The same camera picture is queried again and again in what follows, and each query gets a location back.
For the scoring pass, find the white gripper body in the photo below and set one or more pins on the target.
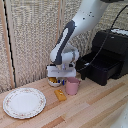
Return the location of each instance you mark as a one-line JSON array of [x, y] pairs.
[[61, 71]]

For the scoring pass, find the yellow food piece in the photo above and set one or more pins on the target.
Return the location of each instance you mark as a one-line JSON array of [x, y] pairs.
[[52, 80]]

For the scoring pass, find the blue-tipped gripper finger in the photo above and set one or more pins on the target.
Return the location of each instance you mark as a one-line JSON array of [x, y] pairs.
[[59, 81], [63, 81]]

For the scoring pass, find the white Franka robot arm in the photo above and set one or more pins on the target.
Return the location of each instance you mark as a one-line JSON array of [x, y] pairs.
[[78, 23]]

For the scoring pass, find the pink mug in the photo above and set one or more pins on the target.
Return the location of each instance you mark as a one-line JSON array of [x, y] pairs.
[[71, 87]]

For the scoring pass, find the white floral rim plate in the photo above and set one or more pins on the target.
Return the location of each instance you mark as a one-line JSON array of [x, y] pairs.
[[24, 103]]

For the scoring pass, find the yellow bread block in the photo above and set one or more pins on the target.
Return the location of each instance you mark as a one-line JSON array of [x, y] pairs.
[[60, 95]]

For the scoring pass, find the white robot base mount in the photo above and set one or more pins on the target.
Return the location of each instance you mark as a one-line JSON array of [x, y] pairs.
[[122, 118]]

